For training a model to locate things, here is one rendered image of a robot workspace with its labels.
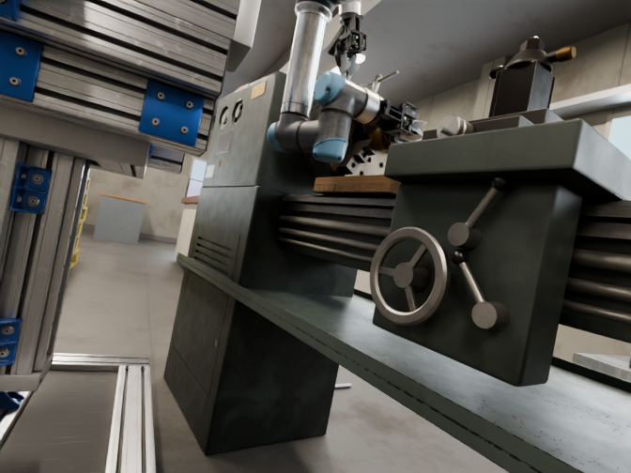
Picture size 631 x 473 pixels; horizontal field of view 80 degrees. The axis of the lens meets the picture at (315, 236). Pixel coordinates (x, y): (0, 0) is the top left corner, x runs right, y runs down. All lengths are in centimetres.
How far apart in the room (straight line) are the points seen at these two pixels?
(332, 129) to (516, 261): 50
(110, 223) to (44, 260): 660
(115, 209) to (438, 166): 708
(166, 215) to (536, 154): 894
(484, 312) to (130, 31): 63
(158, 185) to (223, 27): 860
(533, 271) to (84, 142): 73
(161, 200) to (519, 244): 891
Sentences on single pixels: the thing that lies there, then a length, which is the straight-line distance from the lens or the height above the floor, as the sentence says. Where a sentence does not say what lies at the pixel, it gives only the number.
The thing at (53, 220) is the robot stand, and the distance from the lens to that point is 89.
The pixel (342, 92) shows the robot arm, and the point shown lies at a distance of 89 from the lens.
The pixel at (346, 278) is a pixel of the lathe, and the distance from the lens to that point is 143.
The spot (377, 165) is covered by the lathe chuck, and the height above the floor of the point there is 101.
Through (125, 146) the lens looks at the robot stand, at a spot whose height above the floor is 83.
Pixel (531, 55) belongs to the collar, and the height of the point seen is 113.
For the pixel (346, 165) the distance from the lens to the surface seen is 114.
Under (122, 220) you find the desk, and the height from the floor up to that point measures 40.
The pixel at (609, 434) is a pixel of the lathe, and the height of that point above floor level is 54.
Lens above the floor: 73
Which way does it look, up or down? level
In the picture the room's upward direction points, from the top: 11 degrees clockwise
